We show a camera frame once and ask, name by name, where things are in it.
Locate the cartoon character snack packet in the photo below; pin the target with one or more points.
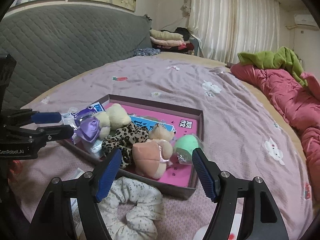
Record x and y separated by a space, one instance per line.
84 123

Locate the cream striped curtain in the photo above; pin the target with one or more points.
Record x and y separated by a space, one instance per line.
225 28

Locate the green tissue packet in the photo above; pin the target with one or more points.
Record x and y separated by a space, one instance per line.
94 148

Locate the pink quilted duvet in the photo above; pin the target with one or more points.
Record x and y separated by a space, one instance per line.
298 105

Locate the lilac patterned bed sheet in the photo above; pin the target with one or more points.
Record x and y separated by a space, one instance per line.
238 132

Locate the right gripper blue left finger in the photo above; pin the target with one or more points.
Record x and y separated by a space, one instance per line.
105 174

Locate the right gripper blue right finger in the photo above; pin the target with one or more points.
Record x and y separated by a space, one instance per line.
208 174

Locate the leopard print scrunchie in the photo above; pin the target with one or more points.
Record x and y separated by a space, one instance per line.
124 139

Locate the white air conditioner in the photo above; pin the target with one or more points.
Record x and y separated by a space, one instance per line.
305 19

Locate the white floral scrunchie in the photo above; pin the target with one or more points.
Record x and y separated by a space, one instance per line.
148 208

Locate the shallow pink-lined box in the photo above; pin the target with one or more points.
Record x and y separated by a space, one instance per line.
179 180

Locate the plush bear pink dress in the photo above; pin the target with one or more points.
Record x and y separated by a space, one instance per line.
152 157

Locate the cream plush bear purple bow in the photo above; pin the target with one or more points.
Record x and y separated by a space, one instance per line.
112 118

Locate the green fleece garment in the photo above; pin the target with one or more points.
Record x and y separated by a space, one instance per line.
283 58

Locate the blue patterned cloth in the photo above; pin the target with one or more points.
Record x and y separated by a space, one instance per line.
147 52

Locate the grey quilted headboard cover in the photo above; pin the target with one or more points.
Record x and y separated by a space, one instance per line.
54 43

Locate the blue booklet in box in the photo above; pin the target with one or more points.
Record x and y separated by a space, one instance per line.
149 124

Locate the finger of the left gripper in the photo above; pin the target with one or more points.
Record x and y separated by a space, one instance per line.
54 133
46 117

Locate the mint green sponge egg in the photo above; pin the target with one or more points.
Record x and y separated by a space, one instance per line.
184 146

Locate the stack of folded clothes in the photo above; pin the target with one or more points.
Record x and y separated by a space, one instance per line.
178 41

